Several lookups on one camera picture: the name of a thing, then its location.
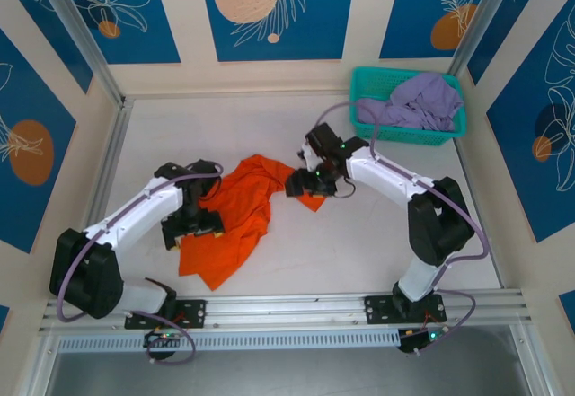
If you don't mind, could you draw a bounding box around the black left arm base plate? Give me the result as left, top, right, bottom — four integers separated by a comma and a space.
124, 297, 208, 330

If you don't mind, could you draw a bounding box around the blue panel fern orange circle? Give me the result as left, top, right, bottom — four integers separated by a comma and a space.
379, 0, 500, 60

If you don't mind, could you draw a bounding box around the aluminium frame post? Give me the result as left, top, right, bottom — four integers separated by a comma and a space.
33, 0, 126, 106
448, 0, 514, 76

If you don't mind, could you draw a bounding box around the blue panel large peach circle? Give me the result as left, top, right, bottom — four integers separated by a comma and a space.
199, 0, 358, 62

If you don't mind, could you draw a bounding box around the grey metal sheet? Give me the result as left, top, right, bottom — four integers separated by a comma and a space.
44, 323, 531, 396

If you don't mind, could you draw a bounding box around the aluminium mounting rail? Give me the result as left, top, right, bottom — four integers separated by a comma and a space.
38, 287, 534, 332

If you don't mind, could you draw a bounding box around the grey slotted cable duct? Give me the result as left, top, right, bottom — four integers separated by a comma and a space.
57, 327, 401, 353

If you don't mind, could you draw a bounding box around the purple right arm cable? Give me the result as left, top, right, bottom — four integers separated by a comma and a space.
314, 101, 491, 359

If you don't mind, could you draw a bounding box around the blue panel big orange circle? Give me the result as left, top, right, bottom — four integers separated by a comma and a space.
0, 30, 78, 254

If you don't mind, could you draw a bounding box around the orange t-shirt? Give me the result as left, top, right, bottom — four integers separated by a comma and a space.
178, 154, 333, 292

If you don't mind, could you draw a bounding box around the aluminium table side rail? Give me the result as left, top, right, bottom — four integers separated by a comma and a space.
66, 99, 132, 299
452, 137, 508, 290

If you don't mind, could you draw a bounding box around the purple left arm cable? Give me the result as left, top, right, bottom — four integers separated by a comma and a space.
56, 160, 226, 365

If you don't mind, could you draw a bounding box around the blue panel white leaf outline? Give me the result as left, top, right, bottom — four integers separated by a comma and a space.
486, 9, 575, 244

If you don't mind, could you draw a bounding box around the teal plastic basket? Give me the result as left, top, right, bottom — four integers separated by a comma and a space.
349, 66, 466, 147

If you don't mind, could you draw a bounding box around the blue panel small orange circle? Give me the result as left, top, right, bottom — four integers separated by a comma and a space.
44, 0, 181, 66

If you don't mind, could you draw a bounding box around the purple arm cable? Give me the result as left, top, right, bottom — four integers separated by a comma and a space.
56, 160, 226, 365
314, 101, 491, 359

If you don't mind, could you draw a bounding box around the purple t-shirt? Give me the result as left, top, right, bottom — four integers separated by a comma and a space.
357, 72, 464, 133

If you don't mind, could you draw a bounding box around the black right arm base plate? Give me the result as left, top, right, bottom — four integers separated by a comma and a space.
363, 293, 448, 325

